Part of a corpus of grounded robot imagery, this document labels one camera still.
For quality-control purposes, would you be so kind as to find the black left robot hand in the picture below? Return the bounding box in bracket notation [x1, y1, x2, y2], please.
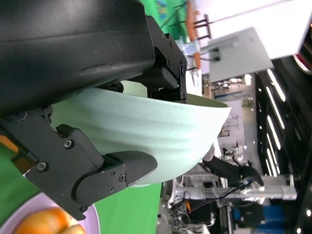
[0, 0, 188, 221]

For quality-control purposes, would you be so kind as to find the pale green bowl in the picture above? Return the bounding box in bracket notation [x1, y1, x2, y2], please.
[51, 80, 232, 187]

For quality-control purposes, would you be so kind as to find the orange striped bread roll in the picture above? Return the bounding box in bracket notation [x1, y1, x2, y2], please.
[14, 207, 86, 234]

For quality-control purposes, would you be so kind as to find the orange wicker basket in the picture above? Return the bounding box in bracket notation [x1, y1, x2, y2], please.
[0, 135, 19, 153]

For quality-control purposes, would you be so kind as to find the lavender plate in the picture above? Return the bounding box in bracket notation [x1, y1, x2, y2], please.
[0, 192, 100, 234]

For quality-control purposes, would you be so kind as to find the green tablecloth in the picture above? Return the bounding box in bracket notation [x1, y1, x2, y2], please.
[0, 0, 191, 234]

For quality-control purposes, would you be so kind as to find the grey flat panel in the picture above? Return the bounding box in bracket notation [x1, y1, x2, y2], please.
[207, 26, 274, 83]

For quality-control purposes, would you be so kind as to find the black rack with light strips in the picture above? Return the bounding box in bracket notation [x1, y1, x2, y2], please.
[255, 58, 312, 234]

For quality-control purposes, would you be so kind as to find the aluminium frame rail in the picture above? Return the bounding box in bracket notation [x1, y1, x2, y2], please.
[170, 175, 298, 203]

